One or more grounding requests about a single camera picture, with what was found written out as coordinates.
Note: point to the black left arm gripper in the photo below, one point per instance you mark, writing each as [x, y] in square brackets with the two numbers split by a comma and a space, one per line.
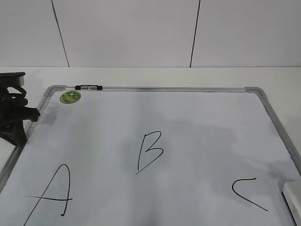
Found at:
[13, 111]

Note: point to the white whiteboard eraser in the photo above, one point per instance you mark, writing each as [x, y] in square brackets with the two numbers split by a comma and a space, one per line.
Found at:
[292, 193]

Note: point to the green round magnet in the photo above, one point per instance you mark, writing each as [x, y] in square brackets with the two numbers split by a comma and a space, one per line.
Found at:
[70, 97]

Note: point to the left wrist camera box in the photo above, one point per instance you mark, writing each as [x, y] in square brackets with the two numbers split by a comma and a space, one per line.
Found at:
[13, 79]

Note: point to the whiteboard with aluminium frame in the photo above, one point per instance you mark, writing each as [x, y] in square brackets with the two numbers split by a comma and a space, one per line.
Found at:
[131, 156]

